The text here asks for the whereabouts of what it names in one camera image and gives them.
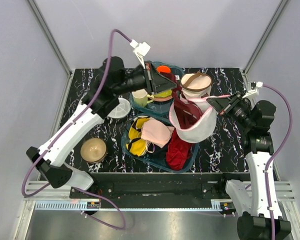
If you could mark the white mesh pink-zipper laundry bag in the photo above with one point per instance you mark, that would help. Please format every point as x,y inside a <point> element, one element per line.
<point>202,129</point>

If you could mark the pale green mug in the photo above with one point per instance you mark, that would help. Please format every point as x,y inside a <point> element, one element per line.
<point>142,98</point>

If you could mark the orange cup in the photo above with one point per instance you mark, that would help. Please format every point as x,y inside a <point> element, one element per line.
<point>163,69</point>

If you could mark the teal tray with dishes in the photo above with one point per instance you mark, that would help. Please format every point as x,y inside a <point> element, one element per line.
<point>159,108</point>

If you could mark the yellow and black bra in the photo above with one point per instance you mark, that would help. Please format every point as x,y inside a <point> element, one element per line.
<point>136,145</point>

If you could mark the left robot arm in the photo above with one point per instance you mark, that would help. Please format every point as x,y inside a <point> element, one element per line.
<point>113,81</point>

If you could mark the black garment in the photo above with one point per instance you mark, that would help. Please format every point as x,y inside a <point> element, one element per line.
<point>159,153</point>

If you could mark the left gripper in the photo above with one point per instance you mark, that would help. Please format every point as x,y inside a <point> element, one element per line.
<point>160,83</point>

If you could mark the dark red bra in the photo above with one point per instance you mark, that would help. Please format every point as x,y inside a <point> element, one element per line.
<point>187,112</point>

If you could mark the red garment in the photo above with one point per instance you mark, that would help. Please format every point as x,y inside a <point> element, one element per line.
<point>178,151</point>

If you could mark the light pink bra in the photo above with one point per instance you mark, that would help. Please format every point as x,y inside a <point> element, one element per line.
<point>155,133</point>

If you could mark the teal tray with clothes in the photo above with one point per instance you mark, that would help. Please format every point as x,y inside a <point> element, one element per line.
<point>162,164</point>

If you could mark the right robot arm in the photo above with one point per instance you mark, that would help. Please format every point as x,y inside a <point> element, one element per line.
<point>259,214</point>

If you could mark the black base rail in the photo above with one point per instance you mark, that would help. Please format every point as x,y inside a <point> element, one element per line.
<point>164,190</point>

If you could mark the beige brown-trimmed round bag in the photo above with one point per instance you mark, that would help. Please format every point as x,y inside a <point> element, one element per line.
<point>195,87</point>

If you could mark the green polka dot plate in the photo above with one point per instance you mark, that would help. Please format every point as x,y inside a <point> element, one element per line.
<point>164,94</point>

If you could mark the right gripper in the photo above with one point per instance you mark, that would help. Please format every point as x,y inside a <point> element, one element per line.
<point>220,104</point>

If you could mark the white mesh grey-trimmed laundry bag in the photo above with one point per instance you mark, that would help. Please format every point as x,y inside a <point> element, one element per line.
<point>121,110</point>

